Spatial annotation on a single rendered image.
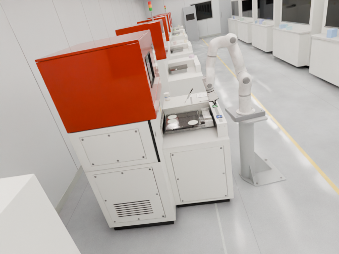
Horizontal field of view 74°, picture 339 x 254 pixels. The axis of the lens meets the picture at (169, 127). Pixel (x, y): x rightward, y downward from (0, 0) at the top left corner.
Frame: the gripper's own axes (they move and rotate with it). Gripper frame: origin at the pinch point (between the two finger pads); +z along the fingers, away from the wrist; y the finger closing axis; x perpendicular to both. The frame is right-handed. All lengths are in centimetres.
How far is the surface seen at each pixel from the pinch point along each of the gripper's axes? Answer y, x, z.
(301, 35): 251, 362, 70
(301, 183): 59, -28, 114
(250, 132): 24.6, -11.5, 41.2
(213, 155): -18, -46, 30
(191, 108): -26.1, 15.1, 1.8
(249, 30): 249, 802, 98
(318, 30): 285, 354, 73
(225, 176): -15, -46, 58
